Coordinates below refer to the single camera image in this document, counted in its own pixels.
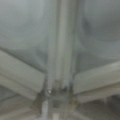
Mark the white divided round tray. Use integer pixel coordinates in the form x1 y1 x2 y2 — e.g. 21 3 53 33
0 0 120 120

